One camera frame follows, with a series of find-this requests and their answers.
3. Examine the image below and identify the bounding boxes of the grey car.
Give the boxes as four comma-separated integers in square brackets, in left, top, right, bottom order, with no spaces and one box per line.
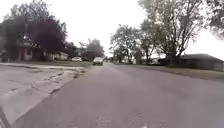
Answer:
[92,56,105,66]

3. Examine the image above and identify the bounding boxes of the distant green tree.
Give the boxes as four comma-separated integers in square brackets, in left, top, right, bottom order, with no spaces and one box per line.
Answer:
[78,38,106,62]

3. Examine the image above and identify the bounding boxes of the medium leafy tree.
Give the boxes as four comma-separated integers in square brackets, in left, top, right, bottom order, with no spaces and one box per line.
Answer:
[108,24,145,65]

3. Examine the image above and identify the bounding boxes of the grey asphalt road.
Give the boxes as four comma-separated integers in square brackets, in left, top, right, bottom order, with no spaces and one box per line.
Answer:
[9,61,224,128]

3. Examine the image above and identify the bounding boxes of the white car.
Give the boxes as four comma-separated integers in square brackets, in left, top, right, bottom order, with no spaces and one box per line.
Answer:
[70,56,83,63]

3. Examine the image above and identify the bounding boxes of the grass strip by house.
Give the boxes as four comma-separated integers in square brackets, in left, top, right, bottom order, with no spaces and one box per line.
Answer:
[18,60,93,68]

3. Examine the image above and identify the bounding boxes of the large spreading tree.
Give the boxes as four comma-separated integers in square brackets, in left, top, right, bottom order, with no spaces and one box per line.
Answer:
[137,0,208,66]

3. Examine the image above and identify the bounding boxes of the dark trees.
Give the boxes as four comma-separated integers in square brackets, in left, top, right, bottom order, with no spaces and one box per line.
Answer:
[0,0,80,62]

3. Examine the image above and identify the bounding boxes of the house with porch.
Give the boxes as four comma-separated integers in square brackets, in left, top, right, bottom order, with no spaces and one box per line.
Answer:
[0,35,70,63]

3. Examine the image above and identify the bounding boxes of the dark low building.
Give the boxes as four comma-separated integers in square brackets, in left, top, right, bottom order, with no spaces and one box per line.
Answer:
[179,53,224,73]

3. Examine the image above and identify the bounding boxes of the grass verge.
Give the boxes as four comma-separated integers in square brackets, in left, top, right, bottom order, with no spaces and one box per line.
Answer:
[131,63,224,81]

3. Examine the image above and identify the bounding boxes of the cracked concrete pavement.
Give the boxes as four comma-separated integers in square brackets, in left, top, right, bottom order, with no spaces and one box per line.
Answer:
[0,63,86,126]

